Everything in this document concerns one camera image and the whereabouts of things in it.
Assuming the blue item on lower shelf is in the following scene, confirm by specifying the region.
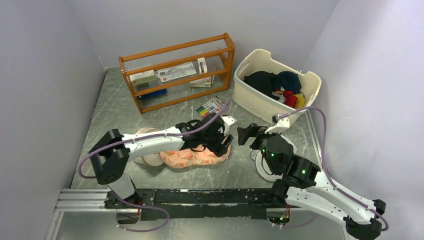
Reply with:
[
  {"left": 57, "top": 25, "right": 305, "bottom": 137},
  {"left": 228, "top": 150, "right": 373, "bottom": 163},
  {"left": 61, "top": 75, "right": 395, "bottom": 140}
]
[{"left": 137, "top": 88, "right": 168, "bottom": 100}]

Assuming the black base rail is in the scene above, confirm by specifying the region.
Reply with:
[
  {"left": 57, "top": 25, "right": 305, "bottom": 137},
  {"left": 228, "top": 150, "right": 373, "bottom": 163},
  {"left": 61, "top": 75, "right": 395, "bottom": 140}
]
[{"left": 105, "top": 187, "right": 292, "bottom": 222}]

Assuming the white upright item on shelf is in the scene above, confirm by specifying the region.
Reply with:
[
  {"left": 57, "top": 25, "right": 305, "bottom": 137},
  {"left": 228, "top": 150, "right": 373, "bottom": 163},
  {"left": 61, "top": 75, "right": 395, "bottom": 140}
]
[{"left": 197, "top": 57, "right": 208, "bottom": 74}]

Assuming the pack of coloured markers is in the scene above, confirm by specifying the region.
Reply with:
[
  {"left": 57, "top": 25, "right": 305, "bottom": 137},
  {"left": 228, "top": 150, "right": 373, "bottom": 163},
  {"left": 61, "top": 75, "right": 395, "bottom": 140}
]
[{"left": 196, "top": 96, "right": 227, "bottom": 118}]

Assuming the white paper sheet on shelf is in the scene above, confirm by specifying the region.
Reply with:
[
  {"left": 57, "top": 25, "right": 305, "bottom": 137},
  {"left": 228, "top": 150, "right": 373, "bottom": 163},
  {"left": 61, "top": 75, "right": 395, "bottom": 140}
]
[{"left": 156, "top": 62, "right": 197, "bottom": 83}]

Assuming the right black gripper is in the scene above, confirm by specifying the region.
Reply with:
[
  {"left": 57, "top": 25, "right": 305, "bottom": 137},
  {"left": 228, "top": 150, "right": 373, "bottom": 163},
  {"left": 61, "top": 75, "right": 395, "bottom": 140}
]
[{"left": 237, "top": 122, "right": 282, "bottom": 173}]

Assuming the cream plastic laundry basket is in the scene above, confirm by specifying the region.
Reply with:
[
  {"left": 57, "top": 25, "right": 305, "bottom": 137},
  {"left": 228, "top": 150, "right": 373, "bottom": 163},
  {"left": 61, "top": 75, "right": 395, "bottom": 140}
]
[{"left": 233, "top": 48, "right": 322, "bottom": 124}]

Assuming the white red box left shelf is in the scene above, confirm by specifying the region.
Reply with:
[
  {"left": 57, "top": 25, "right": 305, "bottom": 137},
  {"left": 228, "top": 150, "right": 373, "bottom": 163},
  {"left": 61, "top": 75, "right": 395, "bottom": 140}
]
[{"left": 129, "top": 70, "right": 159, "bottom": 92}]

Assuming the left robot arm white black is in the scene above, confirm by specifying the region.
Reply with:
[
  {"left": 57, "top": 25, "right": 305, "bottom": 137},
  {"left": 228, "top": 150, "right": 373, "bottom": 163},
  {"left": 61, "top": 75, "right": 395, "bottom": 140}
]
[{"left": 80, "top": 113, "right": 237, "bottom": 208}]

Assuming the white box on shelf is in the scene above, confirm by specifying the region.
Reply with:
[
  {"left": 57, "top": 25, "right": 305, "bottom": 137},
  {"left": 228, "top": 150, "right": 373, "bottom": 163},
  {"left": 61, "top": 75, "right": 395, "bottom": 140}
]
[{"left": 189, "top": 76, "right": 215, "bottom": 88}]

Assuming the beige round mesh laundry bag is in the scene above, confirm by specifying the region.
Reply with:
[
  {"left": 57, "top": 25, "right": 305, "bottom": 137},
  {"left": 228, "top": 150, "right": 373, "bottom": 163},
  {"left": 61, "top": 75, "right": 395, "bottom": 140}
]
[{"left": 134, "top": 127, "right": 164, "bottom": 167}]

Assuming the orange wooden shelf rack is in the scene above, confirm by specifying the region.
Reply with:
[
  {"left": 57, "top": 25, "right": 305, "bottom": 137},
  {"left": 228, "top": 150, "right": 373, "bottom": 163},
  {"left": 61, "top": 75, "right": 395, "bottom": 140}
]
[{"left": 118, "top": 32, "right": 236, "bottom": 114}]

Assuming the yellow garment in basket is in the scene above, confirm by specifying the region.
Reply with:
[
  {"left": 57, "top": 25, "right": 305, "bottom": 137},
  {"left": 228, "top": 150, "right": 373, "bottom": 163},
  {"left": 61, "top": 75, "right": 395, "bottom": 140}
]
[{"left": 294, "top": 93, "right": 306, "bottom": 109}]

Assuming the black garment in basket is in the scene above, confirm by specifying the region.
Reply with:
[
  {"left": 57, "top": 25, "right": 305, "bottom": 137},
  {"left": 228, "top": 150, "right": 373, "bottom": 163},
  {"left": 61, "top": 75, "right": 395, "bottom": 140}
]
[{"left": 244, "top": 71, "right": 279, "bottom": 100}]

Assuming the white round mesh laundry bag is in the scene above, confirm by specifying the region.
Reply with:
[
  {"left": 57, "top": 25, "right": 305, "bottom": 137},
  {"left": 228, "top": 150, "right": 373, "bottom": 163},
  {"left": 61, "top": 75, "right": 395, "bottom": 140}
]
[{"left": 253, "top": 133, "right": 297, "bottom": 182}]

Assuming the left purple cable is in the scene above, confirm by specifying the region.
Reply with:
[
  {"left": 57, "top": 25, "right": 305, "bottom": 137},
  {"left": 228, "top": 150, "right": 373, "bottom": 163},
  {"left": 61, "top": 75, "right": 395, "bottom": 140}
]
[{"left": 76, "top": 99, "right": 231, "bottom": 233}]

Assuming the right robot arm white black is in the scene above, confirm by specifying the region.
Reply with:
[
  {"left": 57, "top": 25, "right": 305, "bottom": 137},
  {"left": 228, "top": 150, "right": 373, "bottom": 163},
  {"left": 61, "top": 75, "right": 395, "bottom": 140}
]
[{"left": 237, "top": 123, "right": 386, "bottom": 240}]

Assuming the pink floral mesh laundry bag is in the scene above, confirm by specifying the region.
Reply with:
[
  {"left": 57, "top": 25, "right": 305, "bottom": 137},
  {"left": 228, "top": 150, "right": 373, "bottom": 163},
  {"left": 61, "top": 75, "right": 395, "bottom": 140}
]
[{"left": 159, "top": 145, "right": 231, "bottom": 169}]

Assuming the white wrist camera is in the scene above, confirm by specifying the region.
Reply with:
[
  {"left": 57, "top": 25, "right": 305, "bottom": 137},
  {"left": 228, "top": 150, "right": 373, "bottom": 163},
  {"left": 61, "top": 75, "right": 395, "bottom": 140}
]
[
  {"left": 265, "top": 113, "right": 290, "bottom": 134},
  {"left": 221, "top": 116, "right": 237, "bottom": 136}
]

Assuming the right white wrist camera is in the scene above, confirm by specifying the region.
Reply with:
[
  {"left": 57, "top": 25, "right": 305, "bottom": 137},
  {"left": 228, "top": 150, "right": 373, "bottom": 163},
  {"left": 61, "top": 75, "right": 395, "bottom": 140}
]
[{"left": 265, "top": 113, "right": 290, "bottom": 134}]

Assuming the red garment in basket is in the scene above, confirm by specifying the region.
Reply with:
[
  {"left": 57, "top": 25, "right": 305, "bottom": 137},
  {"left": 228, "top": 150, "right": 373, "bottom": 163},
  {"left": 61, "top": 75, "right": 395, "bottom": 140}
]
[{"left": 274, "top": 90, "right": 298, "bottom": 108}]

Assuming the dark blue garment in basket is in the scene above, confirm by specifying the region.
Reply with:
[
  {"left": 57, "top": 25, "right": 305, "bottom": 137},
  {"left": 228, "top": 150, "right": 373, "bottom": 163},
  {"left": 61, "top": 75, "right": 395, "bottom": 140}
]
[{"left": 272, "top": 71, "right": 302, "bottom": 94}]

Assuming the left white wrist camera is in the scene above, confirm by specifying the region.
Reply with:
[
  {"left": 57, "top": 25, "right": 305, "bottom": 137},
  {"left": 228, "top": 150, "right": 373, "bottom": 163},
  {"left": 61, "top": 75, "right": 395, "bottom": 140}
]
[{"left": 221, "top": 116, "right": 237, "bottom": 136}]

